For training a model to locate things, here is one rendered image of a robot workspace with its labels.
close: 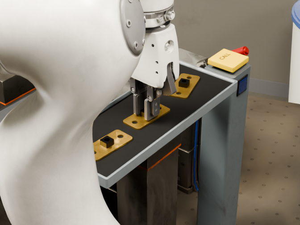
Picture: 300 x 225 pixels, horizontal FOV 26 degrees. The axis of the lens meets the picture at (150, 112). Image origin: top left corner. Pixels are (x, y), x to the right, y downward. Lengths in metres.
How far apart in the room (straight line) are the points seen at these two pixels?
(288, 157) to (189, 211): 0.36
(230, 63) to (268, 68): 2.11
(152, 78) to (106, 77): 0.52
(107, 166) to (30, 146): 0.43
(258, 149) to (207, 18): 1.59
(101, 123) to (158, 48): 0.18
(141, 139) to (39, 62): 0.56
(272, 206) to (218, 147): 0.33
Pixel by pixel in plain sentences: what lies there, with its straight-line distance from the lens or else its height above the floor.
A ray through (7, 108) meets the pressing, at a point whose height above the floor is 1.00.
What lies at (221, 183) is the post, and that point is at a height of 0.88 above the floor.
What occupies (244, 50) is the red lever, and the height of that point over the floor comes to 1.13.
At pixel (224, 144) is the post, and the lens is 1.36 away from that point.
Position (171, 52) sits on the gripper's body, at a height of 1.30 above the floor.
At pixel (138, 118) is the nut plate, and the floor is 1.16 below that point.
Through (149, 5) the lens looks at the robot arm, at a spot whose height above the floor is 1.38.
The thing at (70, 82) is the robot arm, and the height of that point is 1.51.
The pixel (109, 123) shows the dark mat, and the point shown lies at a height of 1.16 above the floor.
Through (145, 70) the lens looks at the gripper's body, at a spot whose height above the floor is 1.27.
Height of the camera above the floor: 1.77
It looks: 33 degrees down
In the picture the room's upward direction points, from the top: straight up
